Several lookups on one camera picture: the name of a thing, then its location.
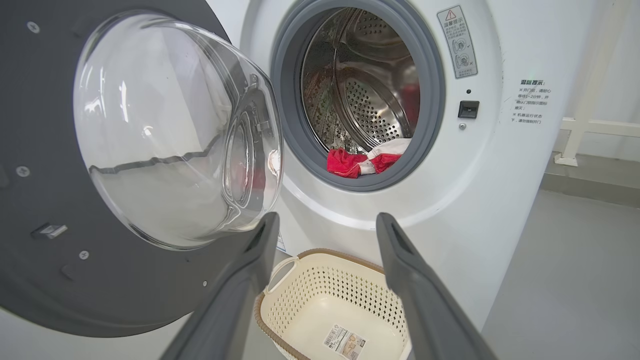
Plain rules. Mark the washing machine round door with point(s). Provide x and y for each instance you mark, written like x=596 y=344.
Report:
x=50 y=275

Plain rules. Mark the red and white garment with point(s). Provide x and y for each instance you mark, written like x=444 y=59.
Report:
x=345 y=162

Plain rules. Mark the cream laundry basket brown rim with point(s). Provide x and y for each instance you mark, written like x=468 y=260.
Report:
x=320 y=300

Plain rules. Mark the white front-load washing machine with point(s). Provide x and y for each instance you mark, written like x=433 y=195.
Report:
x=475 y=200

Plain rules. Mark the white railing fence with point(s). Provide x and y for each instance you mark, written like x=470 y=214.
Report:
x=575 y=135

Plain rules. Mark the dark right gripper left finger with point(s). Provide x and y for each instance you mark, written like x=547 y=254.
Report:
x=235 y=310

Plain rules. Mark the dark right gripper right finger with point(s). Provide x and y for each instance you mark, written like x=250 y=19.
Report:
x=430 y=315

